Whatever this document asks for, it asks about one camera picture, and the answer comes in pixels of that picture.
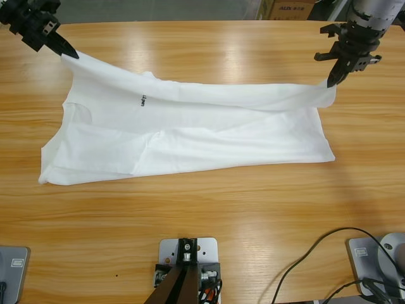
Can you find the dark camera post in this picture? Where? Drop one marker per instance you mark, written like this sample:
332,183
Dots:
183,285

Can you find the white t-shirt with black logo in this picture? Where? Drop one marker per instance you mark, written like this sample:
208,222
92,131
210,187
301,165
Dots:
190,142

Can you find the patterned cardboard box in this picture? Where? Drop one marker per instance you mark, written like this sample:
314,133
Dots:
264,11

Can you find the AUX cardboard box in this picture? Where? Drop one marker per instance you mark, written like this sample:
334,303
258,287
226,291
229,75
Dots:
291,12

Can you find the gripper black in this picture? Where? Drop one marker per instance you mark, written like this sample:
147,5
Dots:
28,19
356,47

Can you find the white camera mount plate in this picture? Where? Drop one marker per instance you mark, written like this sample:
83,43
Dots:
209,250

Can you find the black plug at base plate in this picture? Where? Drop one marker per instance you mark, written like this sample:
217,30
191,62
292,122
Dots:
2,288

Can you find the grey metal frame leg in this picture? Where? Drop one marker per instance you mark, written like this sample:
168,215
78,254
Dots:
337,9

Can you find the arm grey base plate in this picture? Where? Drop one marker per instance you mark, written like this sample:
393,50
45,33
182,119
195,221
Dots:
12,285
360,266

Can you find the black corner bracket with bolt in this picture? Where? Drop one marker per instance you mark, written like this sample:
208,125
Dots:
159,276
215,270

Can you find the wrist black camera bracket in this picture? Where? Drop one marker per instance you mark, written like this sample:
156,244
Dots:
329,30

